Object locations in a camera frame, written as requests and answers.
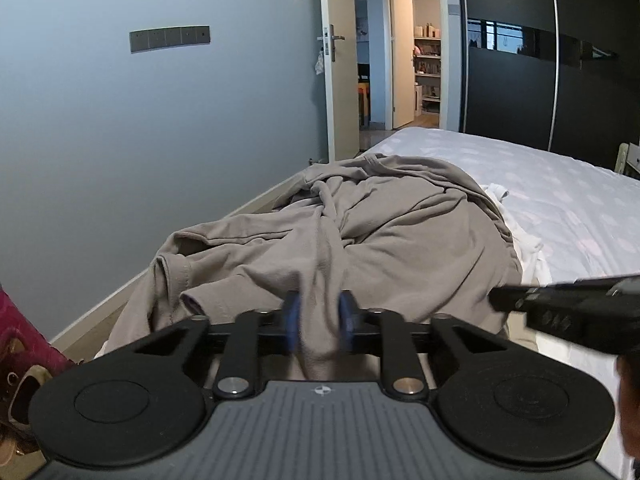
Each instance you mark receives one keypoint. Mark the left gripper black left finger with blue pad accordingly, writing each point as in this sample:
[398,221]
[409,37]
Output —
[279,328]

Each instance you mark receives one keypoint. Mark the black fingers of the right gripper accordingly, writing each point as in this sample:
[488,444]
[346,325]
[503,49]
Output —
[518,298]

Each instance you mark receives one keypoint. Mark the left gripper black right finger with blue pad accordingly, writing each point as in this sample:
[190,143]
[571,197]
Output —
[359,328]

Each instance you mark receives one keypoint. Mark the taupe long sleeve shirt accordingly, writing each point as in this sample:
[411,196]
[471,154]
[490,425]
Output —
[414,235]

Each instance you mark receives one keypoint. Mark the person's right hand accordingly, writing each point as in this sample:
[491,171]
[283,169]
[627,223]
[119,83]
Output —
[628,404]

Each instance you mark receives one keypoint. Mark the white garment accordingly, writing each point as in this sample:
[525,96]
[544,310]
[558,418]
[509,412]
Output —
[528,247]

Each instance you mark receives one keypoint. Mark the dotted light bed sheet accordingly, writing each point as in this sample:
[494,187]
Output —
[586,217]

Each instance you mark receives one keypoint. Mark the bedside table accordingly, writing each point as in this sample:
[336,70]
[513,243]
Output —
[628,160]

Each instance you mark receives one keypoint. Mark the black sliding wardrobe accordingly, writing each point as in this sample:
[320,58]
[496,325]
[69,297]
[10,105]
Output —
[558,75]

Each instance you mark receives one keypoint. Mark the magenta bag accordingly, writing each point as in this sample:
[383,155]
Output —
[28,361]

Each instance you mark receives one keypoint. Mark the cream room door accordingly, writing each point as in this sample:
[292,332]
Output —
[339,47]

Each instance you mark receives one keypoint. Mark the grey wall switch panel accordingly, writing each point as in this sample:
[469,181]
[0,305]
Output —
[168,37]

